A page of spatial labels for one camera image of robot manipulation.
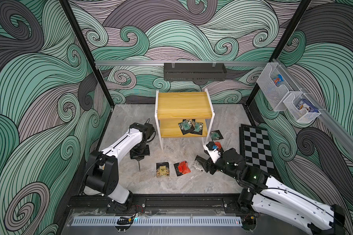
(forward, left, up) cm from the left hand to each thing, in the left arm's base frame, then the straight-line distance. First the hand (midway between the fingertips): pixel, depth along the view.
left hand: (140, 158), depth 81 cm
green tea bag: (+16, -34, +7) cm, 38 cm away
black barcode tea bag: (-3, +1, -3) cm, 4 cm away
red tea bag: (+14, -49, -9) cm, 52 cm away
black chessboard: (+11, -71, -5) cm, 72 cm away
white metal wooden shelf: (+17, -18, +24) cm, 34 cm away
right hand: (-2, -34, +10) cm, 35 cm away
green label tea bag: (+17, -26, +8) cm, 32 cm away
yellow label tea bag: (-3, -13, -9) cm, 15 cm away
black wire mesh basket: (+50, -33, +24) cm, 65 cm away
